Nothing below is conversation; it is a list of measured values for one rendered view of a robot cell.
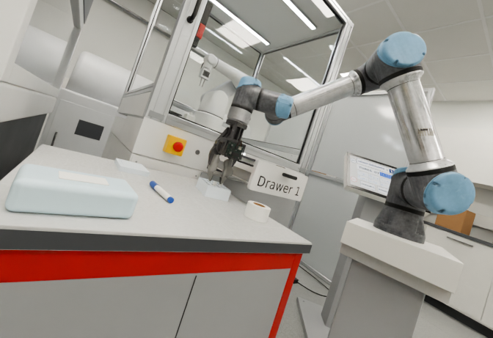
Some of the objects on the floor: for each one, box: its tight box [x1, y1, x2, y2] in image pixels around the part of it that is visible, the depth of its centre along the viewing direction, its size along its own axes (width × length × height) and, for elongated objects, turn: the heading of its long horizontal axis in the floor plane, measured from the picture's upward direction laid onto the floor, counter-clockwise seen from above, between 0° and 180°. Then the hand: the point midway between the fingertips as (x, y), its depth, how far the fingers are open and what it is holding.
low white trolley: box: [0, 144, 313, 338], centre depth 63 cm, size 58×62×76 cm
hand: (216, 178), depth 77 cm, fingers open, 3 cm apart
